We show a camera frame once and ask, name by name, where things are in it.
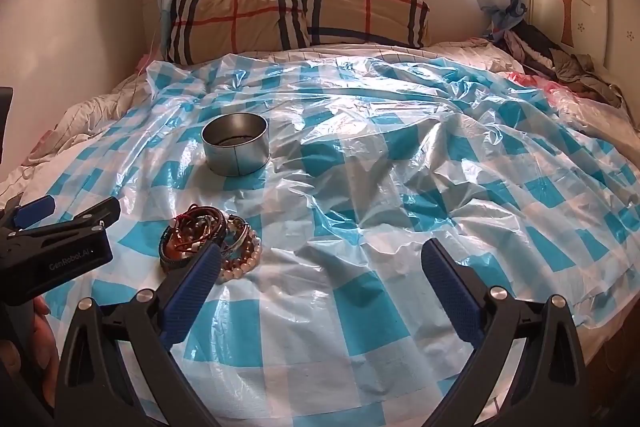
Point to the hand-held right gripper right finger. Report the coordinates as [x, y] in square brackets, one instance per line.
[450, 287]

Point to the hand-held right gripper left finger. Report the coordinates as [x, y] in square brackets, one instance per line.
[192, 287]

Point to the silver bangle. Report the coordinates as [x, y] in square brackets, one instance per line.
[243, 237]

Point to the pile of clothes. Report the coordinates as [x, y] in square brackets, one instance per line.
[545, 52]

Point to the blue checked plastic sheet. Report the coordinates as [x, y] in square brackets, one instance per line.
[350, 157]

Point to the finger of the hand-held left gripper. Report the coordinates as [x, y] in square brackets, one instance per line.
[35, 209]
[95, 213]

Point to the round metal tin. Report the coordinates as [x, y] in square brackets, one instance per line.
[235, 162]

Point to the person's left hand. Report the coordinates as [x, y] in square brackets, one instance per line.
[42, 332]

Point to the plaid pillow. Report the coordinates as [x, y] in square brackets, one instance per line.
[230, 17]
[370, 14]

